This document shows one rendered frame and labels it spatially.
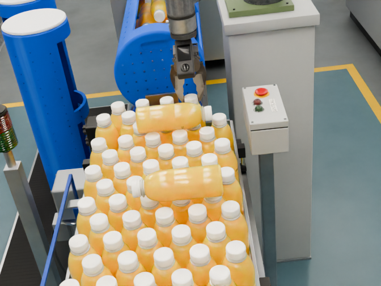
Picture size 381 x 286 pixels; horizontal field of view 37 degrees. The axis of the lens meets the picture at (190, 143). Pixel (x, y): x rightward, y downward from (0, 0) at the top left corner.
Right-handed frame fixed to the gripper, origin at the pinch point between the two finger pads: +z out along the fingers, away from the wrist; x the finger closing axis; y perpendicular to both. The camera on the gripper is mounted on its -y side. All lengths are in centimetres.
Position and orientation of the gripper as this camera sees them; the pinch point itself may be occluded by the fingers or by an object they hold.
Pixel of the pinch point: (190, 99)
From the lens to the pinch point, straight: 161.3
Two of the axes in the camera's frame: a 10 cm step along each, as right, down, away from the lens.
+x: -9.9, 1.0, 0.4
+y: -0.3, -5.6, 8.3
